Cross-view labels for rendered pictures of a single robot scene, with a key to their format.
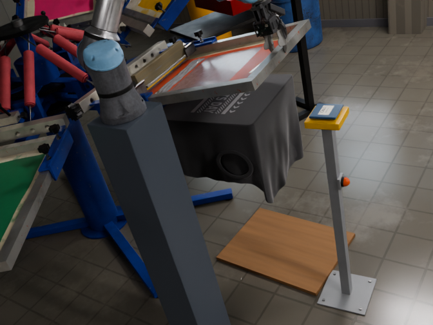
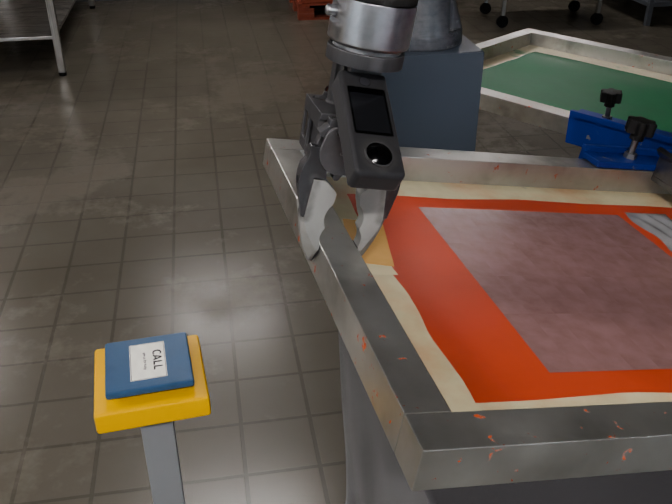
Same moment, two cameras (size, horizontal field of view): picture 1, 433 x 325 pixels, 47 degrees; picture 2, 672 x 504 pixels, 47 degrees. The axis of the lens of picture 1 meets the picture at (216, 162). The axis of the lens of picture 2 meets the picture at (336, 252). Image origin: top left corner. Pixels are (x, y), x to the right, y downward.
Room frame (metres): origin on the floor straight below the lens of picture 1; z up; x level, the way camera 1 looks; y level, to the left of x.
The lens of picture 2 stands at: (2.21, -0.86, 1.54)
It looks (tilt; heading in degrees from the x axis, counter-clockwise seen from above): 30 degrees down; 129
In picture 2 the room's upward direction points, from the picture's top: straight up
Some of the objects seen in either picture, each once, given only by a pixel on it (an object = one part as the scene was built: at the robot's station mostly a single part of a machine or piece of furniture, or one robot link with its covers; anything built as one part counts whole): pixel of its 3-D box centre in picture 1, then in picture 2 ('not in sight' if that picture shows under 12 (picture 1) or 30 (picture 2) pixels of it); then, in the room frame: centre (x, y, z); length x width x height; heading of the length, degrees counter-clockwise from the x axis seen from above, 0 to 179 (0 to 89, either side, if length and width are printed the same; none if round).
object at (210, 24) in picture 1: (155, 53); not in sight; (2.90, 0.19, 0.91); 1.34 x 0.41 x 0.08; 114
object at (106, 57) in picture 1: (106, 65); not in sight; (1.50, 0.25, 1.37); 0.13 x 0.12 x 0.14; 18
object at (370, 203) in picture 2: (267, 44); (362, 211); (1.79, -0.30, 1.19); 0.06 x 0.03 x 0.09; 144
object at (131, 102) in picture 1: (119, 99); (418, 10); (1.49, 0.25, 1.25); 0.15 x 0.15 x 0.10
